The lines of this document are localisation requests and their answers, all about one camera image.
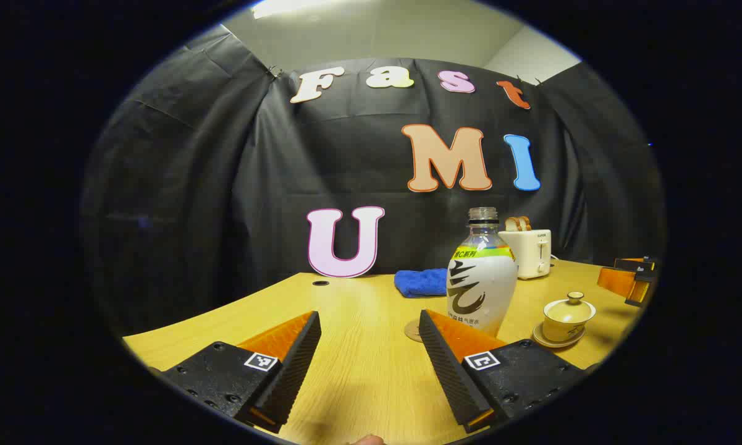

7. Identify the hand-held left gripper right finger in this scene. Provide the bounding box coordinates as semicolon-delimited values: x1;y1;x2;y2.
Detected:
418;309;588;433

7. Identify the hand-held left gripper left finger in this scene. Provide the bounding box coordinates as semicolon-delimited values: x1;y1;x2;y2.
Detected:
161;310;322;433

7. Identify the white toaster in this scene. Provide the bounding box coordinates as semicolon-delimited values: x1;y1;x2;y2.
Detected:
499;229;552;281

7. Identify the black backdrop cloth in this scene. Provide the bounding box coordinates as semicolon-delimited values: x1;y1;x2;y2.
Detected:
80;25;665;337

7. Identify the beige teacup lid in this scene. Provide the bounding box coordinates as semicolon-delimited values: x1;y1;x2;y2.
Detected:
544;292;597;324

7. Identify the white label water bottle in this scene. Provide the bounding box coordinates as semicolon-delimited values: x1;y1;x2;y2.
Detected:
446;207;518;337

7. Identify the blue towel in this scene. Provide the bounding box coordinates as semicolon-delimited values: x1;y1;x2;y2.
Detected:
394;268;449;299

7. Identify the beige saucer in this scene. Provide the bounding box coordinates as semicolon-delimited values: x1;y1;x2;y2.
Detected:
533;321;586;349

